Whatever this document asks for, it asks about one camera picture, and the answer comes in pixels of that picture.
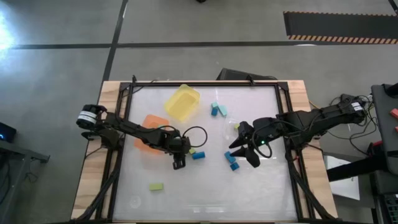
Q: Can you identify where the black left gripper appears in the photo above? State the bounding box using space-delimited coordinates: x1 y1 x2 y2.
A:
160 130 192 170

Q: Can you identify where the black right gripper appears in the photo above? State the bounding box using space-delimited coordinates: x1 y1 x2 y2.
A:
228 117 285 169

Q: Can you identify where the orange translucent plastic bin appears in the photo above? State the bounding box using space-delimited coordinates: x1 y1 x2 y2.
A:
133 114 170 156

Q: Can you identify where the yellow translucent plastic bin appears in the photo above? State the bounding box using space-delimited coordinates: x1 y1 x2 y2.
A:
164 83 201 123

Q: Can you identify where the black angled panel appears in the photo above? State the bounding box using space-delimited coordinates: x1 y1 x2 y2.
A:
216 67 278 82

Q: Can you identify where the white paper sheet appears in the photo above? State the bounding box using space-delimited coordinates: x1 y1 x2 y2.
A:
323 154 361 202

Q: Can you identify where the black stand leg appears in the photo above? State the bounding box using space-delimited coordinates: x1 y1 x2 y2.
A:
326 154 389 183

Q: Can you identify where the black cart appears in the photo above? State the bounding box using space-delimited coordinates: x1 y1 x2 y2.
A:
371 82 398 177

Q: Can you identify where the black hazard-striped floor mat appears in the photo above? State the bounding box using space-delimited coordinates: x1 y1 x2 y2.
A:
283 11 398 45

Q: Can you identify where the black keyboard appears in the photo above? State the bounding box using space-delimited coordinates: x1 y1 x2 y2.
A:
384 192 398 224

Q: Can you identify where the grey metal desk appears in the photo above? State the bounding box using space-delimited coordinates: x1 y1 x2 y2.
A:
0 139 50 224

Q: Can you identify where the black box with blue light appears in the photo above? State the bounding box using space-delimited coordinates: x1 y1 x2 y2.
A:
0 121 17 143

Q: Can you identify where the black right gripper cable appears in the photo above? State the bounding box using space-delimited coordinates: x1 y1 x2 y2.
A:
252 129 274 159

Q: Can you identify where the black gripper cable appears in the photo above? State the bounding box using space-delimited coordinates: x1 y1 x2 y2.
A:
144 125 209 149
252 129 274 159

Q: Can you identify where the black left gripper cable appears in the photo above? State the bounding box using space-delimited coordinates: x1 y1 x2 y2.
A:
144 125 209 149

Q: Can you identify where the black aluminium table frame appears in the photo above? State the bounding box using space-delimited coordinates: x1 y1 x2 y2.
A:
73 79 338 224

